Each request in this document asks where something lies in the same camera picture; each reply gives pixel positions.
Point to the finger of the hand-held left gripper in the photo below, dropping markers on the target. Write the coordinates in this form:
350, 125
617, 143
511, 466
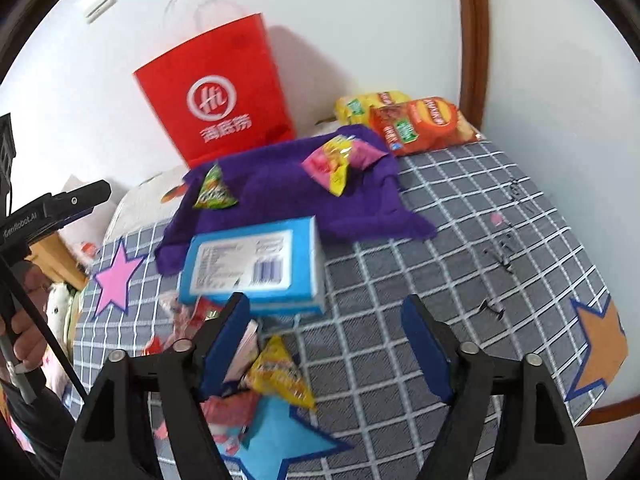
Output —
75, 200

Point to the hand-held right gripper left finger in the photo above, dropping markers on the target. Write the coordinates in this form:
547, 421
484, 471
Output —
227, 342

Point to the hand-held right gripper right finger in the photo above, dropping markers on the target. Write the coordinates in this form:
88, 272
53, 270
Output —
425, 347

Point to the red snack packet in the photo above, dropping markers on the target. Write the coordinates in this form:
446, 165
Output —
200, 312

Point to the person's left hand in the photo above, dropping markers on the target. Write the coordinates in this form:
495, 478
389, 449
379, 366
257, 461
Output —
30, 340

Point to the blue cardboard box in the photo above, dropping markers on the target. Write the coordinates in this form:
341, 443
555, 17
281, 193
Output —
240, 260

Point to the white plush toy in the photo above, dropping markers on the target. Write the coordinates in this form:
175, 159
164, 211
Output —
57, 305

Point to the grey checked blanket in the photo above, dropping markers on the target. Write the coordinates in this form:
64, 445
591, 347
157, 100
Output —
450, 240

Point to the green snack packet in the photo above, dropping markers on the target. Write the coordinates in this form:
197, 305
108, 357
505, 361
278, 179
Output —
212, 190

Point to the purple cloth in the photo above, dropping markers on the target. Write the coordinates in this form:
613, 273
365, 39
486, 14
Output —
280, 180

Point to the red paper bag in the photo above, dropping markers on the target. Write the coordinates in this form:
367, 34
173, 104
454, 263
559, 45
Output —
220, 70

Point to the pink and yellow snack packet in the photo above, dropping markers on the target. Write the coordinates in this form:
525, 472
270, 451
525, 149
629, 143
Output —
335, 162

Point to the orange chip bag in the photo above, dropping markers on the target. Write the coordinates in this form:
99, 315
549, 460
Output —
430, 125

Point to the yellow chip bag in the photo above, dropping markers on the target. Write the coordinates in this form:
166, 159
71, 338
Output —
355, 107

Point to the white light switch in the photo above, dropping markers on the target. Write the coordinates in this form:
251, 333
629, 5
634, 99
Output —
100, 2

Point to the brown wooden door frame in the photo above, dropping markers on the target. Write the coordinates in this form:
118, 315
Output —
472, 35

